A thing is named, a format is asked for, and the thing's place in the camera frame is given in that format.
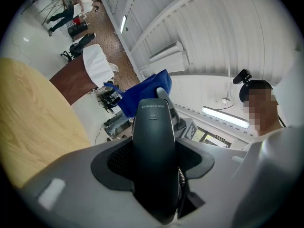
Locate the brown table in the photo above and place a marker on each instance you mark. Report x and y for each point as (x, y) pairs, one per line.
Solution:
(73, 79)

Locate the black office chair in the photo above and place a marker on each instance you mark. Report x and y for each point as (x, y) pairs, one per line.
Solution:
(77, 47)

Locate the long ceiling light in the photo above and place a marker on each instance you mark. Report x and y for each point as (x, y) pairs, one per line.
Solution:
(225, 116)
(123, 23)

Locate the person's white shirt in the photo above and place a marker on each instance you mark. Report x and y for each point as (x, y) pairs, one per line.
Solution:
(280, 174)

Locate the person's head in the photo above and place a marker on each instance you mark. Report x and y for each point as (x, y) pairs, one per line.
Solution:
(260, 108)

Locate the grey desk phone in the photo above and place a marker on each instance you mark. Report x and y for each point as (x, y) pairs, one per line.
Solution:
(152, 151)

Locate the black head-mounted camera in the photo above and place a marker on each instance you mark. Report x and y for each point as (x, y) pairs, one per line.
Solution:
(241, 76)

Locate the white air conditioner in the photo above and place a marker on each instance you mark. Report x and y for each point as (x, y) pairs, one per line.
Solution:
(169, 56)

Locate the wooden desk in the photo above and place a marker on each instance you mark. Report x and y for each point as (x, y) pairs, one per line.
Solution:
(35, 117)

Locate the white table cover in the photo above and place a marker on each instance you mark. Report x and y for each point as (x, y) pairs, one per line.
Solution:
(97, 63)

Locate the black equipment case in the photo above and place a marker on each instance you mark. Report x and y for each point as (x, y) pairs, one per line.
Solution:
(77, 28)

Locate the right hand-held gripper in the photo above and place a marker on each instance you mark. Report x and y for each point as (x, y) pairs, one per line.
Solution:
(187, 129)

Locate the blue cloth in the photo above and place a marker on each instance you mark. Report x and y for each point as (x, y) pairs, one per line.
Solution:
(133, 96)

